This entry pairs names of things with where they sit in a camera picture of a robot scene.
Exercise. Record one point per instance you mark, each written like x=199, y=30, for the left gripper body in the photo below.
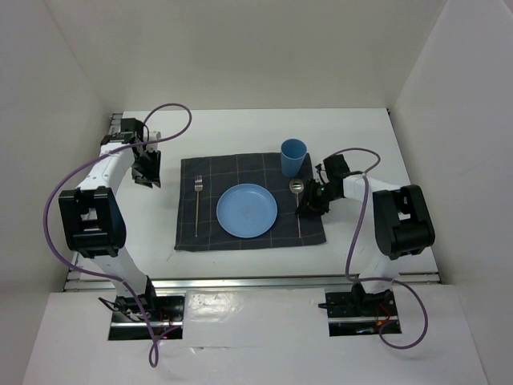
x=151, y=158

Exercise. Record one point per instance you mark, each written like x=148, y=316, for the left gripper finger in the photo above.
x=138, y=171
x=152, y=178

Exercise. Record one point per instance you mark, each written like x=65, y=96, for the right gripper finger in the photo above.
x=303, y=208
x=321, y=207

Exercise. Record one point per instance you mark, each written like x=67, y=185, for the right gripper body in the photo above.
x=321, y=192

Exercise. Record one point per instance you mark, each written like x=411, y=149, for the metal spoon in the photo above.
x=296, y=186

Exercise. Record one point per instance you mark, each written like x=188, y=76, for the blue plastic cup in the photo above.
x=293, y=152

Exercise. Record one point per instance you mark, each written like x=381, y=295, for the metal fork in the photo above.
x=198, y=187

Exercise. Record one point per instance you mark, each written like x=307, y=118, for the dark checked cloth napkin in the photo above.
x=223, y=172

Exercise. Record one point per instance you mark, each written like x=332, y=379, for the blue plastic plate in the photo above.
x=246, y=210

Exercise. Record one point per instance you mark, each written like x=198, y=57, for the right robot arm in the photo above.
x=402, y=224

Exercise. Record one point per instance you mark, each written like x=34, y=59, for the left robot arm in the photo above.
x=94, y=226

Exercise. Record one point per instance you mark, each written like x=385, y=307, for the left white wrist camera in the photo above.
x=151, y=137

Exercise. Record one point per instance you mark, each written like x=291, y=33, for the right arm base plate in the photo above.
x=356, y=313

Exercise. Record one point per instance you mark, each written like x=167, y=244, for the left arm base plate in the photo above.
x=166, y=319

